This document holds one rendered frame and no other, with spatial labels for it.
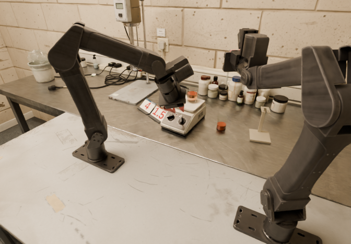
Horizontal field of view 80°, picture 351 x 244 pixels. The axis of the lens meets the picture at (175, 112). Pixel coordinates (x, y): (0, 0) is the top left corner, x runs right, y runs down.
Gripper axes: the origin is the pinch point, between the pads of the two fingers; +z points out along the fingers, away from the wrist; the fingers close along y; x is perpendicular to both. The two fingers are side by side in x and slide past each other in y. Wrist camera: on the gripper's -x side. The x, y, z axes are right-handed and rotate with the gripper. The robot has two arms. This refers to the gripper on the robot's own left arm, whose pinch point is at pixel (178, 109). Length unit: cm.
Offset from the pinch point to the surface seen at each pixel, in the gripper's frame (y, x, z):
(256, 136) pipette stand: -28.7, 6.2, 17.3
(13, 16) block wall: 170, -134, -3
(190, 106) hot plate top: -3.0, -6.2, 7.3
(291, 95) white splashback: -52, -26, 36
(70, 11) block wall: 92, -107, -3
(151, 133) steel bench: 14.1, 5.5, 6.6
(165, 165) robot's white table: 4.3, 22.3, 0.7
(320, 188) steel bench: -44, 29, 11
